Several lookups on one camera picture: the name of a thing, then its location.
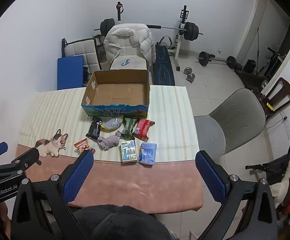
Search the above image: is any racked barbell with black plates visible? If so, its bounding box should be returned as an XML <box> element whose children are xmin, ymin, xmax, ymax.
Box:
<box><xmin>93</xmin><ymin>18</ymin><xmax>203</xmax><ymax>42</ymax></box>

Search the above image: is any white puffer jacket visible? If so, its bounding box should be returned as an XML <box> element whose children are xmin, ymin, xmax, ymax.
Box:
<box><xmin>103</xmin><ymin>23</ymin><xmax>157</xmax><ymax>64</ymax></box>

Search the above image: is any rack post with red knob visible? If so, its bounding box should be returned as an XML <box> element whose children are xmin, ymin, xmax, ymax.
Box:
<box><xmin>116</xmin><ymin>2</ymin><xmax>124</xmax><ymax>22</ymax></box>

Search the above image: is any blue foam mat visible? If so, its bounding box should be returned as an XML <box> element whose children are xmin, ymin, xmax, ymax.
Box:
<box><xmin>57</xmin><ymin>55</ymin><xmax>85</xmax><ymax>90</ymax></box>

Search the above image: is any dark wooden chair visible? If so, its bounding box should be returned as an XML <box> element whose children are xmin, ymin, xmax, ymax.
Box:
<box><xmin>260</xmin><ymin>77</ymin><xmax>290</xmax><ymax>119</ymax></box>

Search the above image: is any cream striped tablecloth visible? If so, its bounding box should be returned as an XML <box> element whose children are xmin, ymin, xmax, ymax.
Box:
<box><xmin>16</xmin><ymin>84</ymin><xmax>198</xmax><ymax>162</ymax></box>

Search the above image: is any black snack packet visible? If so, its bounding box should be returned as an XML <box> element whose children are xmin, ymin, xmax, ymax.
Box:
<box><xmin>86</xmin><ymin>116</ymin><xmax>103</xmax><ymax>139</ymax></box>

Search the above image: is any dark low wooden base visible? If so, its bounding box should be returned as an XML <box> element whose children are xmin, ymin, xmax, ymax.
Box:
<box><xmin>235</xmin><ymin>69</ymin><xmax>268</xmax><ymax>90</ymax></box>

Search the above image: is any floor barbell with black plates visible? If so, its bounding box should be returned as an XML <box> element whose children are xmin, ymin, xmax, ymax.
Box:
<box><xmin>196</xmin><ymin>51</ymin><xmax>243</xmax><ymax>70</ymax></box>

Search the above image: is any white goose plush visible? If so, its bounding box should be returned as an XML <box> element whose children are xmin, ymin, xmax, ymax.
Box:
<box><xmin>270</xmin><ymin>152</ymin><xmax>290</xmax><ymax>208</ymax></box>

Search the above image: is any white cushioned chair seat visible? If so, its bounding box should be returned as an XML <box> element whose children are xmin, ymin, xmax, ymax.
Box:
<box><xmin>109</xmin><ymin>54</ymin><xmax>148</xmax><ymax>71</ymax></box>

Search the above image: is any black bag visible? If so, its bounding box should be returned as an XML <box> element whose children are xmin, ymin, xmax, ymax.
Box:
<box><xmin>244</xmin><ymin>59</ymin><xmax>257</xmax><ymax>72</ymax></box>

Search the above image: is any white quilted folding chair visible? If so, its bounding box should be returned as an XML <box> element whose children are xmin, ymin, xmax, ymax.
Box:
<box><xmin>61</xmin><ymin>38</ymin><xmax>101</xmax><ymax>72</ymax></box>

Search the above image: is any calico cat plush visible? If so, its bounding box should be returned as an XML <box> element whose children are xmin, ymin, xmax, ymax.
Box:
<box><xmin>34</xmin><ymin>129</ymin><xmax>68</xmax><ymax>157</ymax></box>

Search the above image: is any white barbell rack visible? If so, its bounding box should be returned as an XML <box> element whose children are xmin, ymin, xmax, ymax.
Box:
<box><xmin>166</xmin><ymin>5</ymin><xmax>189</xmax><ymax>72</ymax></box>

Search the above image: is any orange snack packet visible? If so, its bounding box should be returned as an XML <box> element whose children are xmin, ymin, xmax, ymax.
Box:
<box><xmin>74</xmin><ymin>139</ymin><xmax>96</xmax><ymax>155</ymax></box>

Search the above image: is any thin black pole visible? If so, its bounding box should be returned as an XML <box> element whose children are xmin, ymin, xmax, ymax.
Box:
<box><xmin>257</xmin><ymin>27</ymin><xmax>261</xmax><ymax>68</ymax></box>

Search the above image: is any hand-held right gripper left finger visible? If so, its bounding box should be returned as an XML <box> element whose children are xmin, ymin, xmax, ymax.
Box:
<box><xmin>11</xmin><ymin>151</ymin><xmax>94</xmax><ymax>240</ymax></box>

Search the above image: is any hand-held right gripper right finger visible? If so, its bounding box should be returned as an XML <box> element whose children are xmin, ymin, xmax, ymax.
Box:
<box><xmin>195</xmin><ymin>151</ymin><xmax>278</xmax><ymax>240</ymax></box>

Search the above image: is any person's black fleece clothing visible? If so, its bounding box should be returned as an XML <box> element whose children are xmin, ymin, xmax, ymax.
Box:
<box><xmin>72</xmin><ymin>204</ymin><xmax>170</xmax><ymax>240</ymax></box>

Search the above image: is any green snack packet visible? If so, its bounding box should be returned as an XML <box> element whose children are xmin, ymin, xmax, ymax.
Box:
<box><xmin>120</xmin><ymin>117</ymin><xmax>137</xmax><ymax>140</ymax></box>

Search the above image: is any grey shell chair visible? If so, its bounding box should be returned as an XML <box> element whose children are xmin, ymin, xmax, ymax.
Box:
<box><xmin>194</xmin><ymin>88</ymin><xmax>267</xmax><ymax>160</ymax></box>

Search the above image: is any light blue tissue pack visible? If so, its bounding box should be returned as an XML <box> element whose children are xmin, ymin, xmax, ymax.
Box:
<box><xmin>138</xmin><ymin>142</ymin><xmax>158</xmax><ymax>165</ymax></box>

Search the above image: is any grey-purple sock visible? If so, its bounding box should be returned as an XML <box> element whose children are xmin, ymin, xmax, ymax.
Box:
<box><xmin>97</xmin><ymin>131</ymin><xmax>122</xmax><ymax>151</ymax></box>

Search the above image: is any red snack packet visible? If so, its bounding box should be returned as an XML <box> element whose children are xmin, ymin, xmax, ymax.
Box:
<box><xmin>132</xmin><ymin>118</ymin><xmax>155</xmax><ymax>141</ymax></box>

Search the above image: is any white and blue tissue pack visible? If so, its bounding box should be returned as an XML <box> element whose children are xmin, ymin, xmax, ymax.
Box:
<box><xmin>120</xmin><ymin>140</ymin><xmax>138</xmax><ymax>163</ymax></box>

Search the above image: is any black and blue weight bench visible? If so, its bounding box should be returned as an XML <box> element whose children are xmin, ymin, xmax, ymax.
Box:
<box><xmin>152</xmin><ymin>44</ymin><xmax>176</xmax><ymax>86</ymax></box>

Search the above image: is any black kick scooter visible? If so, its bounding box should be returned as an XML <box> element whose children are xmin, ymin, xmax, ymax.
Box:
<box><xmin>260</xmin><ymin>47</ymin><xmax>285</xmax><ymax>78</ymax></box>

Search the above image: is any black handlebar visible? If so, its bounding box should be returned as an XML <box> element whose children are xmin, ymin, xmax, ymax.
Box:
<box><xmin>245</xmin><ymin>164</ymin><xmax>285</xmax><ymax>175</ymax></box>

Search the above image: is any cardboard box with blue print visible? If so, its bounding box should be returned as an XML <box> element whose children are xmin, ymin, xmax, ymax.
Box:
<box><xmin>81</xmin><ymin>69</ymin><xmax>151</xmax><ymax>119</ymax></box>

